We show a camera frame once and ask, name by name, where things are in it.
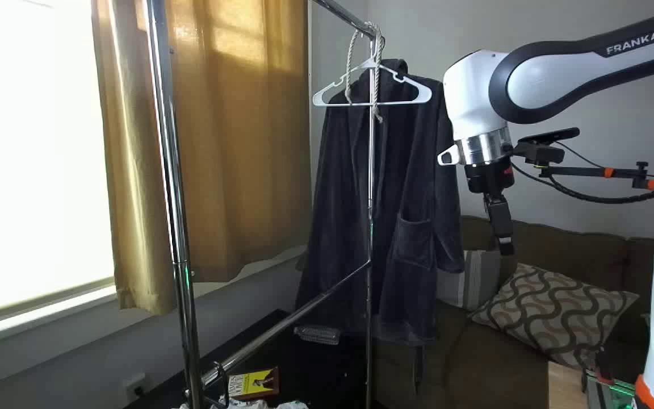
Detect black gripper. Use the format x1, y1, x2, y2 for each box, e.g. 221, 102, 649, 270
463, 159, 520, 290

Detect white striped cushion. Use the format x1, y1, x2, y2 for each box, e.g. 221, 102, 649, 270
437, 249, 505, 312

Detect dark grey fleece robe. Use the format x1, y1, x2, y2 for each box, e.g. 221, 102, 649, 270
294, 57, 467, 351

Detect wave patterned throw pillow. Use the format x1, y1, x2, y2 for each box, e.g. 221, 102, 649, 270
470, 261, 642, 374

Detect brown sofa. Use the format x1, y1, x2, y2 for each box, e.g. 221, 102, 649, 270
375, 215, 654, 409

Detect white plastic clothes hanger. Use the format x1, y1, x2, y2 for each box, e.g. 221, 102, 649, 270
312, 57, 437, 109

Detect light wooden side table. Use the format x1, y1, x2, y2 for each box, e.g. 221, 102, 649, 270
545, 361, 590, 409

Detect small grey flat item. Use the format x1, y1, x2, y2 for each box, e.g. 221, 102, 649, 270
294, 324, 344, 347

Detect black low table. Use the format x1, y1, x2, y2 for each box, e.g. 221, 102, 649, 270
144, 307, 369, 409

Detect mustard yellow curtain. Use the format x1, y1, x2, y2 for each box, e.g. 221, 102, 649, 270
88, 0, 312, 315

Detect small yellow box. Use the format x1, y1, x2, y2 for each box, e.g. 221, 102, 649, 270
227, 367, 285, 402

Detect crumpled white paper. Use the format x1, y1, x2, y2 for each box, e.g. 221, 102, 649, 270
221, 394, 310, 409

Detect metal clothes rack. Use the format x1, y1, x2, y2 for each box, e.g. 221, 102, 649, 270
144, 0, 388, 409

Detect black camera on mount arm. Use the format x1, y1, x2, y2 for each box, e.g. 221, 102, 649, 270
513, 126, 654, 194

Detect white wall outlet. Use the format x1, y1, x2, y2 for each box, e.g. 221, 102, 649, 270
123, 370, 149, 402

